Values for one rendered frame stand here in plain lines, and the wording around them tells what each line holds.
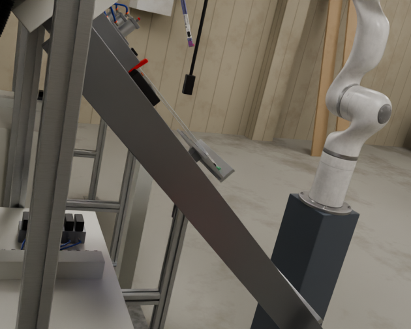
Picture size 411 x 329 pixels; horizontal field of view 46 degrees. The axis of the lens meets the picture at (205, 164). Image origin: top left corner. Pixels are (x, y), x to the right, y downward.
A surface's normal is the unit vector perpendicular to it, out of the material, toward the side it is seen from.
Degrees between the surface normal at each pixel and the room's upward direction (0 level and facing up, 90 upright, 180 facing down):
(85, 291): 0
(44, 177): 90
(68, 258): 0
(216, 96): 90
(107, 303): 0
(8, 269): 90
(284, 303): 90
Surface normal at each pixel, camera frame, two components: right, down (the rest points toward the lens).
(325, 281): 0.49, 0.36
